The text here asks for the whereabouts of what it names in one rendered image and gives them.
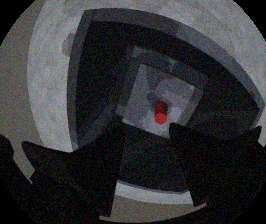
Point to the dark red peg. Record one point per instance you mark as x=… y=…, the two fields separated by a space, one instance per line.
x=161 y=116

